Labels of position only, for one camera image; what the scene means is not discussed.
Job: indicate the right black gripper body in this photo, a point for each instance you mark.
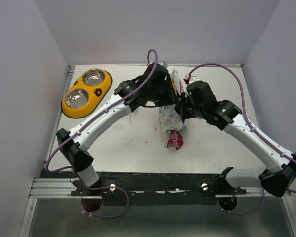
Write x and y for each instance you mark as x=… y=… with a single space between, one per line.
x=188 y=110

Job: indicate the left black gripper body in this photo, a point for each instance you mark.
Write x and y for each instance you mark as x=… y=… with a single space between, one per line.
x=164 y=95

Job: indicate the pet food bag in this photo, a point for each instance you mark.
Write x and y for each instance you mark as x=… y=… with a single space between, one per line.
x=174 y=131

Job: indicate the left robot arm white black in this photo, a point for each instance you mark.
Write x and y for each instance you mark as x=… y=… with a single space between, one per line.
x=127 y=97

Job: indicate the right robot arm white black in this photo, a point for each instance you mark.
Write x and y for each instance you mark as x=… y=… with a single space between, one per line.
x=279 y=168

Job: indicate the yellow double pet bowl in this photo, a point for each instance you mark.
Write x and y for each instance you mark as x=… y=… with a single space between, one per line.
x=86 y=93

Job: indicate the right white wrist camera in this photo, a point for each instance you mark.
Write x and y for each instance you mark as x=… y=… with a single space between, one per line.
x=189 y=79

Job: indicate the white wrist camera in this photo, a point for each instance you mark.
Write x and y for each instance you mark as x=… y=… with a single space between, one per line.
x=189 y=79
x=163 y=64

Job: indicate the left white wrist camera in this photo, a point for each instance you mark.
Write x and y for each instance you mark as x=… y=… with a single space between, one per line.
x=163 y=64

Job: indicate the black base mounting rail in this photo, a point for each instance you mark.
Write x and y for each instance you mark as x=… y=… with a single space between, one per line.
x=149 y=189

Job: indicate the aluminium frame rail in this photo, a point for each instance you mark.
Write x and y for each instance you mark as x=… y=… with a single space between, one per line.
x=48 y=188

